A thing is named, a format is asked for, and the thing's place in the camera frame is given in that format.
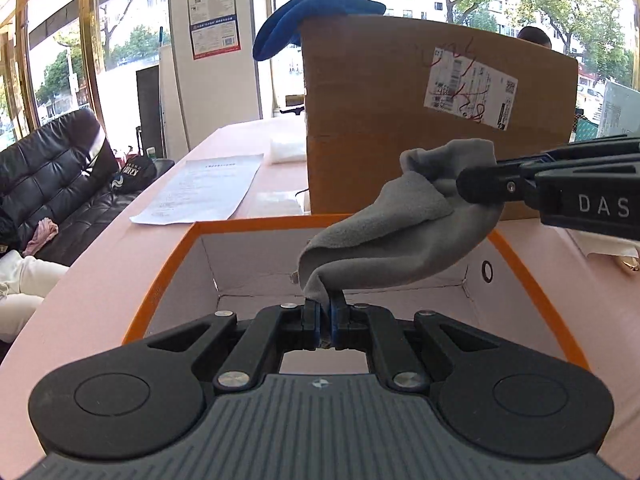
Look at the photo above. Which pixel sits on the person on sofa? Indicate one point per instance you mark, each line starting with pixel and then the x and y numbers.
pixel 25 279

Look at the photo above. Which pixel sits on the large brown cardboard box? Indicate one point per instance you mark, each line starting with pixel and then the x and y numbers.
pixel 377 86

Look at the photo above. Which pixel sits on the white cloth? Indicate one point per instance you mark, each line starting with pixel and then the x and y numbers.
pixel 592 243

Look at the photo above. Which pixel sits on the light blue cardboard box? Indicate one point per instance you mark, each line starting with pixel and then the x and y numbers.
pixel 620 112

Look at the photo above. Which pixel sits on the blue cloth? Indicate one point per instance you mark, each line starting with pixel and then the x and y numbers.
pixel 282 27

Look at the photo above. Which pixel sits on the woman in plaid jacket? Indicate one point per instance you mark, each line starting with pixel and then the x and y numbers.
pixel 535 35

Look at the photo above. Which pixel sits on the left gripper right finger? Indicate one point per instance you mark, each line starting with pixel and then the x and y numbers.
pixel 374 331

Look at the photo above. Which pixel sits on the grey cloth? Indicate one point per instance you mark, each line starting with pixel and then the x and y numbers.
pixel 419 224

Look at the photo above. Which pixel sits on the black leather sofa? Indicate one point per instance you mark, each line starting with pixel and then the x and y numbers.
pixel 63 171

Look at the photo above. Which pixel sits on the gold oval case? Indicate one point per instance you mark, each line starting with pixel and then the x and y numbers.
pixel 630 265

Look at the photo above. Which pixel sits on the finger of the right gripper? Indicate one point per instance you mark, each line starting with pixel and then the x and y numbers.
pixel 507 181

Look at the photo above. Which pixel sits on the black bag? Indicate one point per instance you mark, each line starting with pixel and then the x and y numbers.
pixel 135 176

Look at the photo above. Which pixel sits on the white paper document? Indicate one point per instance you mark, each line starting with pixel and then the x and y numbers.
pixel 203 190

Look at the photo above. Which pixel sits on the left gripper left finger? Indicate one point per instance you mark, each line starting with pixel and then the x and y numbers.
pixel 265 340

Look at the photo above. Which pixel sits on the wall poster notice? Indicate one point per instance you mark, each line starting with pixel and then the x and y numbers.
pixel 213 27

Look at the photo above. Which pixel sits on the orange shoe box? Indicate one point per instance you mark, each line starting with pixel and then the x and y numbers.
pixel 346 273

